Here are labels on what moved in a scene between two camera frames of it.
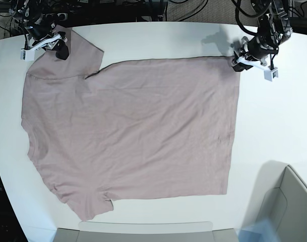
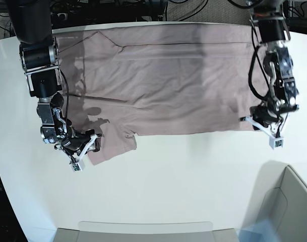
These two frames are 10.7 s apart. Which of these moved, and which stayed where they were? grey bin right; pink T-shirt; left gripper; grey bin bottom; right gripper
Moved: pink T-shirt; right gripper; left gripper
Stayed: grey bin right; grey bin bottom
